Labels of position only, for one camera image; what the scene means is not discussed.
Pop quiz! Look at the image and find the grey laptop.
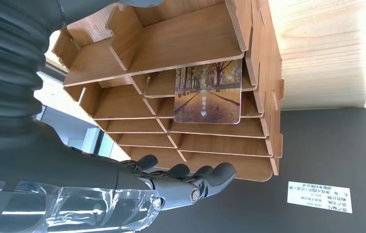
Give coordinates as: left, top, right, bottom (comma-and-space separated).
141, 107, 366, 233

